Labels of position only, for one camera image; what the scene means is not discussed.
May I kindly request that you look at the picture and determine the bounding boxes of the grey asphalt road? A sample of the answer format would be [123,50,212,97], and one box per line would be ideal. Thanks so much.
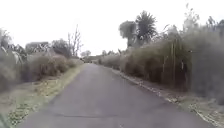
[15,62,214,128]

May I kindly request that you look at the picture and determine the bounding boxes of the bare tree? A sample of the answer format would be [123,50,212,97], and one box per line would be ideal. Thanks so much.
[67,23,84,58]

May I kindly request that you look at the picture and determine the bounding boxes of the tall dark tree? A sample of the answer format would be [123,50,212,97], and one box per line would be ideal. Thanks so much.
[118,9,158,49]

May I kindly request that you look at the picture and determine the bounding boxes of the dark leafy tree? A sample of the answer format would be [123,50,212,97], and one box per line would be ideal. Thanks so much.
[50,38,73,59]

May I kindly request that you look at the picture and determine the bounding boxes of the tall dry reed hedge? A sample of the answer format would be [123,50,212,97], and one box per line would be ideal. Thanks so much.
[94,24,224,106]

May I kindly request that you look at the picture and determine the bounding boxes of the row of dry bushes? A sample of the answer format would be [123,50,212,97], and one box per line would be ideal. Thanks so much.
[0,49,84,94]

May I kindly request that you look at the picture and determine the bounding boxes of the grass verge with dry leaves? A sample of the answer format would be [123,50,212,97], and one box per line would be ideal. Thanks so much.
[99,64,224,128]
[0,63,88,128]

